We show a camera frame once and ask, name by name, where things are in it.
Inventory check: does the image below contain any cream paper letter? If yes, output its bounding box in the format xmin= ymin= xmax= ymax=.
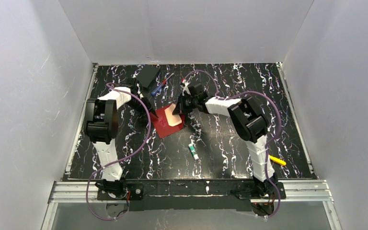
xmin=164 ymin=103 xmax=182 ymax=127

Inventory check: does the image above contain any red paper envelope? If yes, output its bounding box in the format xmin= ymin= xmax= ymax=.
xmin=150 ymin=103 xmax=185 ymax=138

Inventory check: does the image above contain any green white glue stick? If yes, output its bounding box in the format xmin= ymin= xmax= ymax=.
xmin=188 ymin=144 xmax=199 ymax=161

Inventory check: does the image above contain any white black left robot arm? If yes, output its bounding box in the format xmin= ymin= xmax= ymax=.
xmin=83 ymin=78 xmax=155 ymax=196

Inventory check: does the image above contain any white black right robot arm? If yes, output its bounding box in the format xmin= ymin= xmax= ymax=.
xmin=173 ymin=80 xmax=278 ymax=195

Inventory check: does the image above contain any blue red screwdriver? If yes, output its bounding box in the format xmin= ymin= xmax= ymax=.
xmin=151 ymin=73 xmax=174 ymax=97

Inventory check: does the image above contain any black flat box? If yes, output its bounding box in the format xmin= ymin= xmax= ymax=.
xmin=136 ymin=65 xmax=161 ymax=89

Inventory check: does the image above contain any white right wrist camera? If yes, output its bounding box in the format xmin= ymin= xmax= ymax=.
xmin=180 ymin=79 xmax=191 ymax=95

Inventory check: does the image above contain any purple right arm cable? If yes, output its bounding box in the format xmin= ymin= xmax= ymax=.
xmin=181 ymin=69 xmax=282 ymax=219

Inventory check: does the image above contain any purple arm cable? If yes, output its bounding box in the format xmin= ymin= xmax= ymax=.
xmin=181 ymin=69 xmax=282 ymax=219
xmin=86 ymin=83 xmax=153 ymax=221

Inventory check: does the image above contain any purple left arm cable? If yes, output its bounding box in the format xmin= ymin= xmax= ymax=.
xmin=86 ymin=83 xmax=153 ymax=221

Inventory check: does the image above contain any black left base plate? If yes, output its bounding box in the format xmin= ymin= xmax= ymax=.
xmin=95 ymin=180 xmax=144 ymax=201

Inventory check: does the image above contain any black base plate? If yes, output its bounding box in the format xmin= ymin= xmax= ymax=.
xmin=95 ymin=180 xmax=144 ymax=201
xmin=230 ymin=181 xmax=287 ymax=199

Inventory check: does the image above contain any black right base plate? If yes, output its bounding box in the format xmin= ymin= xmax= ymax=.
xmin=230 ymin=181 xmax=287 ymax=199

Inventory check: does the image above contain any aluminium front rail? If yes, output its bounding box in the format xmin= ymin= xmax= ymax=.
xmin=49 ymin=179 xmax=333 ymax=203

